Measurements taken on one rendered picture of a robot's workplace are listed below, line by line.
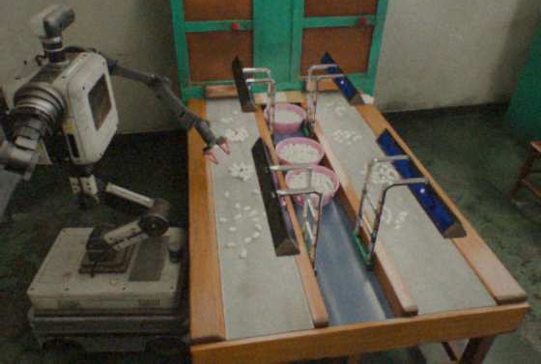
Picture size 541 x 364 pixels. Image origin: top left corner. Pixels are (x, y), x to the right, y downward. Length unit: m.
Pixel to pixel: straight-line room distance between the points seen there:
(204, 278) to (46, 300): 0.83
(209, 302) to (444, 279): 0.90
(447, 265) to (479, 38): 2.94
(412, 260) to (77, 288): 1.46
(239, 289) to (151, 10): 2.43
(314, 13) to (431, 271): 1.74
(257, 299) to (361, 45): 1.96
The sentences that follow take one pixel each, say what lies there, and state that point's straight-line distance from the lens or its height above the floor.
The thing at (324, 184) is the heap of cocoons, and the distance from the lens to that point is 2.16.
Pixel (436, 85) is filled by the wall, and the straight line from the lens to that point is 4.47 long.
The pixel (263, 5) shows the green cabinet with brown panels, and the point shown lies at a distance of 2.78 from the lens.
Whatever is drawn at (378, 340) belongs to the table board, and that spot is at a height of 0.65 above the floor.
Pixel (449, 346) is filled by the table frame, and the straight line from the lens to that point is 2.37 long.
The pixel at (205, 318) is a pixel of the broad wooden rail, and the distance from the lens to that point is 1.58.
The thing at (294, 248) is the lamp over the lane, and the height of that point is 1.07.
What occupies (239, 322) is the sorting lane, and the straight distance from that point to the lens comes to 1.59.
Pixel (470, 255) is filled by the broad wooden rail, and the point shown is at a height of 0.76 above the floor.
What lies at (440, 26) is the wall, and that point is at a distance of 4.23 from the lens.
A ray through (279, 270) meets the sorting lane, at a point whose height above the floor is 0.74.
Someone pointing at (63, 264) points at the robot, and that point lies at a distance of 2.31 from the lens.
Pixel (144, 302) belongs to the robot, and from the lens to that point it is 2.12.
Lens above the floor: 2.04
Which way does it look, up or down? 34 degrees down
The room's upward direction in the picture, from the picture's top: 1 degrees clockwise
